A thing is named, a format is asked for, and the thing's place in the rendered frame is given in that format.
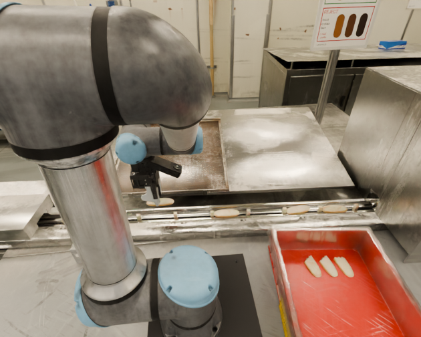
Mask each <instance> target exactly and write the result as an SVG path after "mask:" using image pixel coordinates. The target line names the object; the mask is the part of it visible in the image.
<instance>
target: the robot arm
mask: <svg viewBox="0 0 421 337"><path fill-rule="evenodd" d="M212 94H213V85H212V81H211V76H210V73H209V70H208V68H207V66H206V64H205V62H204V60H203V58H202V57H201V55H200V54H199V52H198V51H197V49H196V48H195V47H194V46H193V44H191V42H190V41H189V40H188V39H187V38H186V37H185V36H184V35H183V34H182V33H181V32H179V30H177V29H176V28H175V27H173V26H172V25H171V24H169V23H168V22H167V21H165V20H163V19H161V18H159V17H158V16H156V15H154V14H152V13H149V12H147V11H144V10H141V9H138V8H135V7H129V6H114V5H113V6H111V7H100V6H71V5H23V4H21V3H18V2H11V1H10V2H4V3H2V4H0V130H2V131H3V132H4V134H5V136H6V138H7V140H8V142H9V144H10V146H11V148H12V150H13V152H14V153H15V155H16V156H18V157H19V158H21V159H23V160H27V161H30V162H34V163H37V165H38V167H39V170H40V172H41V174H42V177H43V179H44V181H45V183H46V185H47V187H48V189H49V192H50V194H51V196H52V199H53V201H54V203H55V206H56V207H57V210H58V211H59V214H60V216H61V218H62V221H63V223H64V225H65V228H66V229H67V232H68V233H69V236H70V238H71V240H72V243H73V245H74V247H75V249H76V251H77V253H78V256H79V258H80V260H81V262H82V265H83V267H84V268H83V269H82V270H81V272H80V274H79V276H78V278H77V281H76V286H75V290H74V301H75V302H76V306H75V310H76V314H77V316H78V318H79V320H80V322H81V323H82V324H83V325H85V326H88V327H99V328H107V327H110V326H114V325H121V324H133V323H140V322H152V321H160V324H161V328H162V332H163V334H164V337H217V336H218V334H219V332H220V329H221V324H222V319H223V311H222V307H221V303H220V301H219V299H218V297H217V294H218V291H219V272H218V268H217V265H216V263H215V261H214V259H213V258H212V257H211V255H209V254H208V253H207V252H206V251H205V250H203V249H201V248H199V247H197V246H193V245H181V246H178V247H175V248H173V249H171V250H170V252H168V253H166V254H165V255H164V257H159V258H150V259H146V257H145V255H144V253H143V252H142V250H141V249H140V248H139V247H136V246H135V245H134V242H133V238H132V234H131V230H130V225H129V222H128V217H127V214H126V208H125V205H124V200H123V197H122V192H121V188H120V184H119V180H118V175H117V172H116V167H115V163H114V158H113V155H112V149H111V145H112V143H113V142H114V141H115V140H116V139H117V140H116V147H115V153H116V156H117V157H118V158H119V159H120V160H121V161H122V162H124V163H126V164H130V166H131V169H132V170H131V171H130V180H131V183H132V187H133V189H138V188H139V189H146V194H144V195H142V196H141V198H142V200H143V201H150V202H154V203H155V205H156V206H159V204H160V196H161V194H162V193H161V184H160V174H159V171H160V172H162V173H165V174H168V175H170V176H173V177H176V178H179V177H180V175H181V173H182V166H181V165H179V164H176V163H174V162H171V161H169V160H166V159H163V158H160V157H159V156H162V155H181V154H188V155H192V154H200V153H201V152H202V150H203V135H202V128H201V127H200V126H198V125H199V122H200V121H201V120H202V119H203V118H204V117H205V115H206V113H207V112H208V109H209V107H210V104H211V98H212ZM150 124H158V125H160V127H151V125H150ZM119 126H122V129H121V132H120V131H119ZM119 133H120V135H119ZM133 172H134V173H133ZM132 181H133V182H132ZM133 183H134V184H133Z"/></svg>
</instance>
